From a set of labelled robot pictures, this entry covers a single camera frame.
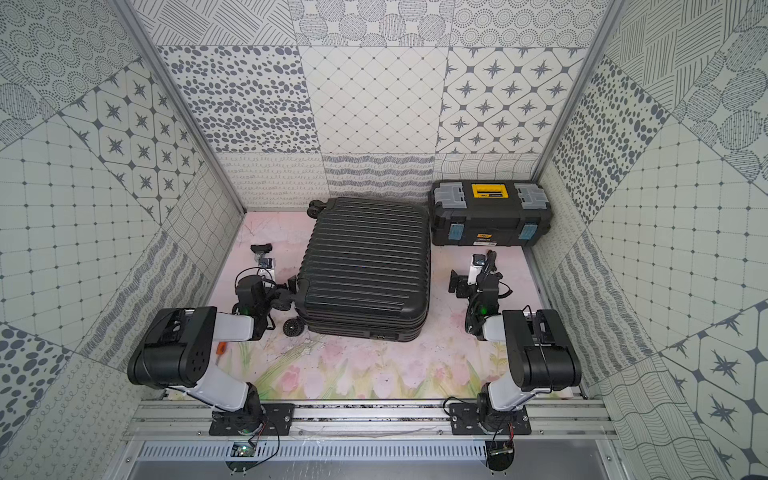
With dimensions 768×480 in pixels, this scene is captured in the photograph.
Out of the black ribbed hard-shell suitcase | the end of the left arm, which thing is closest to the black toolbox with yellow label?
the black ribbed hard-shell suitcase

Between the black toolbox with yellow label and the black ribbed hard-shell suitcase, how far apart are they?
0.14m

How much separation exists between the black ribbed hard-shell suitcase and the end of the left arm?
9 centimetres

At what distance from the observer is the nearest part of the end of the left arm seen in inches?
29.3

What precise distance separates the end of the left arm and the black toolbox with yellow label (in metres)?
0.56

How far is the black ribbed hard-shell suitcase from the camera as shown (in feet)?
2.43

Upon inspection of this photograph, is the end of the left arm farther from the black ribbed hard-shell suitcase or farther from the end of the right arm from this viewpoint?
the end of the right arm

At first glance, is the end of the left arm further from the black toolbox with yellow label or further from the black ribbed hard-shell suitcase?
the black toolbox with yellow label

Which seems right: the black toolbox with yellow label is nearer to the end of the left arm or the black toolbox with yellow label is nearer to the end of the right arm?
the end of the right arm

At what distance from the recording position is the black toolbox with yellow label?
1.00 m
